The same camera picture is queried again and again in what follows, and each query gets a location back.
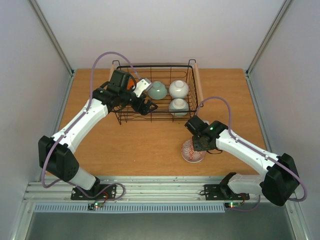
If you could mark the blue slotted cable duct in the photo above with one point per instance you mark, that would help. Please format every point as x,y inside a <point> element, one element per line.
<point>130,208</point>

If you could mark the orange bowl white inside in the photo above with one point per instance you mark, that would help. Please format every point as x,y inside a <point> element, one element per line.
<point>131,84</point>

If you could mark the aluminium rail frame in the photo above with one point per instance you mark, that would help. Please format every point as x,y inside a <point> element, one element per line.
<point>139,189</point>

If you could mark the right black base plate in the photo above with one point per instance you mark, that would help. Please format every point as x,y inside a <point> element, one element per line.
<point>213,192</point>

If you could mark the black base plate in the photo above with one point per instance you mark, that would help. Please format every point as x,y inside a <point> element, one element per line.
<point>98,192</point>
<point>213,192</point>

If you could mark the celadon green bowl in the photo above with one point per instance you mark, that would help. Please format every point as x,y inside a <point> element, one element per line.
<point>158,91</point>
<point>178,107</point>

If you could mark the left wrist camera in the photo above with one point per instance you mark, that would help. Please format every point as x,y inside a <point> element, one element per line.
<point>143,85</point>

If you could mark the small circuit board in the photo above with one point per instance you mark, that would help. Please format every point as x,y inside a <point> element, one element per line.
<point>232,205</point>
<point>95,205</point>

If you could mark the black wire dish rack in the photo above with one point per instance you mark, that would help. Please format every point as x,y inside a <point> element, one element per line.
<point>166,73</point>

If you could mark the red patterned bowl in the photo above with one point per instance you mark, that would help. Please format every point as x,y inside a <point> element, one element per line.
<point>189,154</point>

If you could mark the left small circuit board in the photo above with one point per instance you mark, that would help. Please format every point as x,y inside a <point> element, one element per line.
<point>95,205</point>

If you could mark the right small circuit board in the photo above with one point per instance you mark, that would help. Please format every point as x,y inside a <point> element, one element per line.
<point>232,205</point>

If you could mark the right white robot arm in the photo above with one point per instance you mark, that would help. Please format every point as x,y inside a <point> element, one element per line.
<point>278,174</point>

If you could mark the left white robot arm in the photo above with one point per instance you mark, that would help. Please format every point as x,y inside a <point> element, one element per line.
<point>56,153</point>

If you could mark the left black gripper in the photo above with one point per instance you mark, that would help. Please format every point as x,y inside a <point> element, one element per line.
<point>145,110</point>

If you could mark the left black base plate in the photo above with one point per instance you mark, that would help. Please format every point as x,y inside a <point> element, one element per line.
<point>98,192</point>

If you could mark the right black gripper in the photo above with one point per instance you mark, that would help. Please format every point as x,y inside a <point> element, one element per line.
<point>200,144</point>

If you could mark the white ceramic bowl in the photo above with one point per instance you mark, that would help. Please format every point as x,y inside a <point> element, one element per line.
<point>178,89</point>

